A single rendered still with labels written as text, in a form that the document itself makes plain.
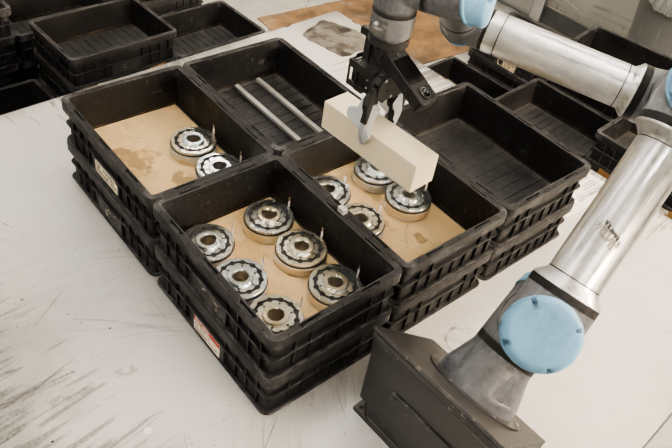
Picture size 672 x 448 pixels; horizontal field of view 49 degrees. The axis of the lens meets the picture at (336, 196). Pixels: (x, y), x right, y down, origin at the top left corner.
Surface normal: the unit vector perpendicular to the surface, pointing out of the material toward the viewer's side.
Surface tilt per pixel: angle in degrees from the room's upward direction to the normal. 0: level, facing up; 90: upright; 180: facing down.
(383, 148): 90
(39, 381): 0
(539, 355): 57
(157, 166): 0
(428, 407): 90
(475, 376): 29
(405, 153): 0
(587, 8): 90
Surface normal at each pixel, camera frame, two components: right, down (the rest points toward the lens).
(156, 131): 0.13, -0.75
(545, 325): -0.27, 0.07
